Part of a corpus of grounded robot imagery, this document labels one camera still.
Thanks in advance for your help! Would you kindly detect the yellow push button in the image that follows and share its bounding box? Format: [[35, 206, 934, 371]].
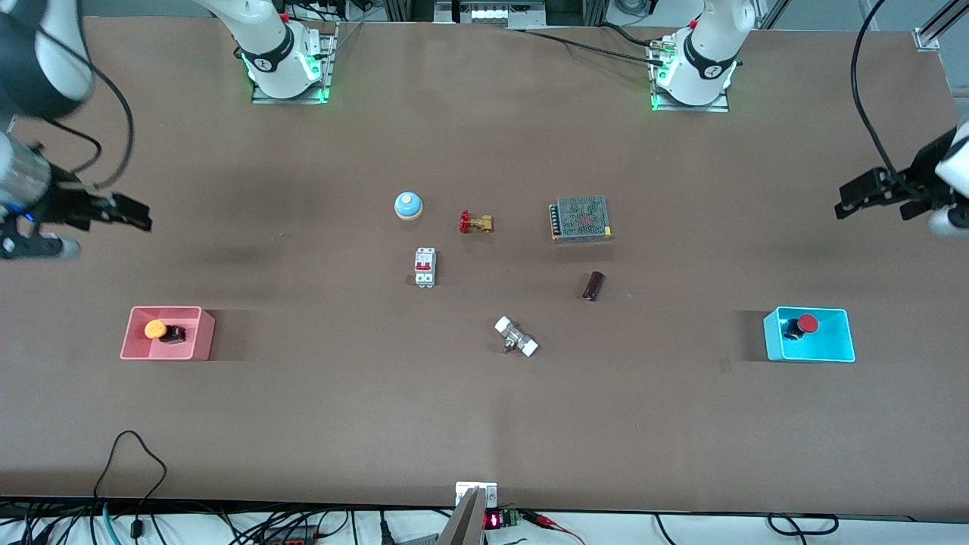
[[143, 319, 189, 346]]

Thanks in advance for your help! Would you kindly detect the red push button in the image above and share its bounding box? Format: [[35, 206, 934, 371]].
[[781, 313, 821, 341]]

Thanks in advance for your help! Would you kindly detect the cyan plastic bin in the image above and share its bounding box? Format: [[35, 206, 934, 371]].
[[762, 306, 856, 363]]

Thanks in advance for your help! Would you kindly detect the pink plastic bin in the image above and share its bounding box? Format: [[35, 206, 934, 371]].
[[120, 306, 216, 362]]

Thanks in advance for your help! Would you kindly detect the metal mesh power supply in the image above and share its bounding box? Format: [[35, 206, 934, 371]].
[[549, 195, 614, 244]]

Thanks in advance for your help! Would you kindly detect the metal fitting with white ends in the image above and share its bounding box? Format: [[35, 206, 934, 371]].
[[494, 316, 540, 359]]

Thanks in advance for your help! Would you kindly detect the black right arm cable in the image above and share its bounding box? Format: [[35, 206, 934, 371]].
[[15, 42, 137, 192]]

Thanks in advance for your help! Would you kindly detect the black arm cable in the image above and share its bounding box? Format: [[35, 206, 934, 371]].
[[15, 42, 137, 192], [850, 0, 921, 199]]

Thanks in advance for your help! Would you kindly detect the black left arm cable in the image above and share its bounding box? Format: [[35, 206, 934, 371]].
[[850, 0, 921, 199]]

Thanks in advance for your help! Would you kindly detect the aluminium frame profile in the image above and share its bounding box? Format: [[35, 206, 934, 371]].
[[913, 0, 969, 52]]

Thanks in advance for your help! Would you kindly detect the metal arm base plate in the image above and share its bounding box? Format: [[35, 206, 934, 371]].
[[649, 36, 731, 114], [251, 32, 335, 105]]

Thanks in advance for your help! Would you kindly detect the black looped table cable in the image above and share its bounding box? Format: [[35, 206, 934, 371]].
[[92, 429, 168, 523]]

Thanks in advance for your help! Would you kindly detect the black base power cable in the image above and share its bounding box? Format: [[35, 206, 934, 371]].
[[522, 21, 668, 67]]

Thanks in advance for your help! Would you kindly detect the black coiled cable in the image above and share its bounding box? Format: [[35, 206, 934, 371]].
[[766, 512, 840, 537]]

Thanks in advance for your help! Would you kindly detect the red clip lead cable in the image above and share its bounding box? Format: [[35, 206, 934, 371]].
[[519, 510, 587, 545]]

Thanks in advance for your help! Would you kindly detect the aluminium camera mount bar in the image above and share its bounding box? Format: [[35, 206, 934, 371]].
[[437, 487, 486, 545]]

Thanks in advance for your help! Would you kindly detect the white mount bracket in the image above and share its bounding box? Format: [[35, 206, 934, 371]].
[[454, 481, 499, 509]]

